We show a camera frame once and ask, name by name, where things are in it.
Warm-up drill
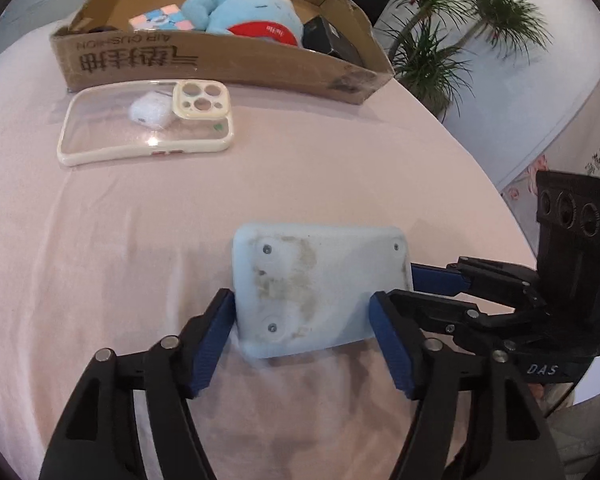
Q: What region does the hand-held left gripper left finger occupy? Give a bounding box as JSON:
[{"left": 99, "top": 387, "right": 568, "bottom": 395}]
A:
[{"left": 39, "top": 287, "right": 237, "bottom": 480}]

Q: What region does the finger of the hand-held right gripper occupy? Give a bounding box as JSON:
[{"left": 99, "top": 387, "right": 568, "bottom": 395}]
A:
[
  {"left": 411, "top": 256, "right": 546, "bottom": 311},
  {"left": 410, "top": 297, "right": 518, "bottom": 348}
]

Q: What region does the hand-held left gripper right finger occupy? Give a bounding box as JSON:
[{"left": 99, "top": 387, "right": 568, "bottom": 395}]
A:
[{"left": 369, "top": 291, "right": 566, "bottom": 480}]

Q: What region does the white plastic device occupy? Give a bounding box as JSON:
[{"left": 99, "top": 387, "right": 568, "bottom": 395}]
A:
[{"left": 231, "top": 220, "right": 415, "bottom": 360}]

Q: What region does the small black box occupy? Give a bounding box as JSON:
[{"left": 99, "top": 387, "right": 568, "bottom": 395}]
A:
[{"left": 301, "top": 16, "right": 366, "bottom": 67}]

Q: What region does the brown cardboard box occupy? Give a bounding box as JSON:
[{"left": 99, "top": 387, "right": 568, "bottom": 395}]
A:
[{"left": 49, "top": 0, "right": 395, "bottom": 106}]

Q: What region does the blue plush toy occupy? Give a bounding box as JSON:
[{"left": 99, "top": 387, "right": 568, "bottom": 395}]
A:
[{"left": 182, "top": 0, "right": 305, "bottom": 47}]

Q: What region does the pastel puzzle cube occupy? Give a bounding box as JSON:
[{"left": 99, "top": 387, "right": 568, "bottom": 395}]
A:
[{"left": 128, "top": 4, "right": 197, "bottom": 32}]

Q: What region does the person's grey clothing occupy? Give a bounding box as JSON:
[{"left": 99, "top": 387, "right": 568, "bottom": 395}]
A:
[{"left": 530, "top": 385, "right": 600, "bottom": 480}]

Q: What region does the clear cream phone case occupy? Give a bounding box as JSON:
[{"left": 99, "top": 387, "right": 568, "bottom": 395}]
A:
[{"left": 56, "top": 79, "right": 234, "bottom": 168}]

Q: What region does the potted palm plant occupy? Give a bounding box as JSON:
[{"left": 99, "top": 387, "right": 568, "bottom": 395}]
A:
[{"left": 375, "top": 0, "right": 556, "bottom": 121}]

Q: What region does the white earbud case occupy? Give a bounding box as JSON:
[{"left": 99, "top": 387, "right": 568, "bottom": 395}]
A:
[{"left": 128, "top": 91, "right": 176, "bottom": 128}]

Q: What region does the floral wall poster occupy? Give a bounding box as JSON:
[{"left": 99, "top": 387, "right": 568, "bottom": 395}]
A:
[{"left": 500, "top": 55, "right": 600, "bottom": 211}]

